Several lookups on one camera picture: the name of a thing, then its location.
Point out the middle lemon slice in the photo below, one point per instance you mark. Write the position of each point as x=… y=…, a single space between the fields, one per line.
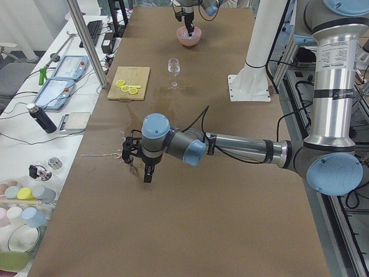
x=125 y=88

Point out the steel jigger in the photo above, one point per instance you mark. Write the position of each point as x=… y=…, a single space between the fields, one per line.
x=133 y=169

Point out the green grabber tool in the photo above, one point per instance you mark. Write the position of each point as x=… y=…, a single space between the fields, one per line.
x=42 y=75

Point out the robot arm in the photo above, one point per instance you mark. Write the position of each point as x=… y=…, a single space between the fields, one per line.
x=325 y=158
x=210 y=7

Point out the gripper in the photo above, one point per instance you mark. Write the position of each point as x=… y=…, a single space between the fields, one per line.
x=188 y=16
x=149 y=163

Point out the pink bowl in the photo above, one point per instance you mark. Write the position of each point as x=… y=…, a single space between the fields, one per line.
x=189 y=43

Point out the lemon slice near handle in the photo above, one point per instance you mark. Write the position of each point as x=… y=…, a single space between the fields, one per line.
x=133 y=91

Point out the far lemon slice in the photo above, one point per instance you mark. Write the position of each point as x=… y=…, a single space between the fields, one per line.
x=120 y=83

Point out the upper teach pendant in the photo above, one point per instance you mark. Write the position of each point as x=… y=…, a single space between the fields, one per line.
x=71 y=67

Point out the lower teach pendant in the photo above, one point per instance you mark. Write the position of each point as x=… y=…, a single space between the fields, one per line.
x=54 y=94

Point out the aluminium frame post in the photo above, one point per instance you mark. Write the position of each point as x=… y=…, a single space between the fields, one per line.
x=83 y=32

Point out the yellow cup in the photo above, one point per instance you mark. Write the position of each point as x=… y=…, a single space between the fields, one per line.
x=25 y=194

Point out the clear wine glass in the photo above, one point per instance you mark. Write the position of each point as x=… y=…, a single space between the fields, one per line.
x=174 y=70

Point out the black water bottle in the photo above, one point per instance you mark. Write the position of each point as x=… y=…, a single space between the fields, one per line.
x=39 y=115

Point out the white plate green rim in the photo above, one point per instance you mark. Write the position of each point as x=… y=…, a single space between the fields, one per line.
x=23 y=239

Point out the pile of clear ice cubes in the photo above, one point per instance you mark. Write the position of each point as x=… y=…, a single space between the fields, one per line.
x=187 y=36

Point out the black keyboard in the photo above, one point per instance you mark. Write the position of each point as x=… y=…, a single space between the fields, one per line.
x=94 y=28

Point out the white kitchen scale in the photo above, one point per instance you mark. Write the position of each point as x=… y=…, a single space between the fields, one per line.
x=73 y=122

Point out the teach pendant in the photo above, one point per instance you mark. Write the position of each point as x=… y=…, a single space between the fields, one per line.
x=71 y=67
x=54 y=94

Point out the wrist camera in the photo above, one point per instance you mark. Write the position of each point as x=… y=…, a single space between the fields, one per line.
x=178 y=16
x=149 y=172

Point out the wooden cutting board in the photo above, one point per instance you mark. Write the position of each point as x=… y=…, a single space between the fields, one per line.
x=133 y=75

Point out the white camera post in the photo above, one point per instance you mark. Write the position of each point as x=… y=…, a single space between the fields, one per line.
x=251 y=83

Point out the light blue cup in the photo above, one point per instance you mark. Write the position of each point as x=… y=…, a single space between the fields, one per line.
x=33 y=217

